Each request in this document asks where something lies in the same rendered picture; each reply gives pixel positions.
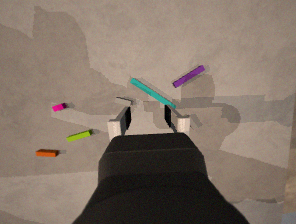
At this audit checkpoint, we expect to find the lime green rod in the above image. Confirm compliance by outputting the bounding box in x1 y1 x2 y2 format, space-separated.
67 129 92 142

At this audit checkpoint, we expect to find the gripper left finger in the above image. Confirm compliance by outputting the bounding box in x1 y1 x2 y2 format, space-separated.
107 106 131 141

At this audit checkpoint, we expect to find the grey rod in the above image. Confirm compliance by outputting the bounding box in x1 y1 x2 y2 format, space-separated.
115 97 132 106
187 115 197 130

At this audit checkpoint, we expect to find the magenta rod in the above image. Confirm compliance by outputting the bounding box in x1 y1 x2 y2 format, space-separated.
53 103 67 112

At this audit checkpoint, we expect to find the turquoise rod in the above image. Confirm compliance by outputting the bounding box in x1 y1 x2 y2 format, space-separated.
130 78 177 109

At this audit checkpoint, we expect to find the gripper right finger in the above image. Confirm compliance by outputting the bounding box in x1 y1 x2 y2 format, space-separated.
165 105 190 137

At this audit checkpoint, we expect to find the purple rod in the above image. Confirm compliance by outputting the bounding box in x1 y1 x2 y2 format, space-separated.
173 65 204 88

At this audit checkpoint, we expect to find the orange rod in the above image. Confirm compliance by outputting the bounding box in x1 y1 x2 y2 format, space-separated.
36 149 59 157

